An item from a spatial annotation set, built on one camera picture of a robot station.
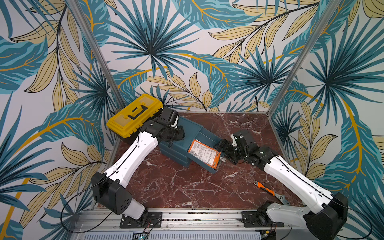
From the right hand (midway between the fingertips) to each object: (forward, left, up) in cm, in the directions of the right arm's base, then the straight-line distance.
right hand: (216, 150), depth 76 cm
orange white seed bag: (+2, +5, -6) cm, 8 cm away
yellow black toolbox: (+22, +50, -2) cm, 54 cm away
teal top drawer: (+12, +3, -6) cm, 14 cm away
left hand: (+6, +17, +3) cm, 19 cm away
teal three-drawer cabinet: (0, +19, +1) cm, 19 cm away
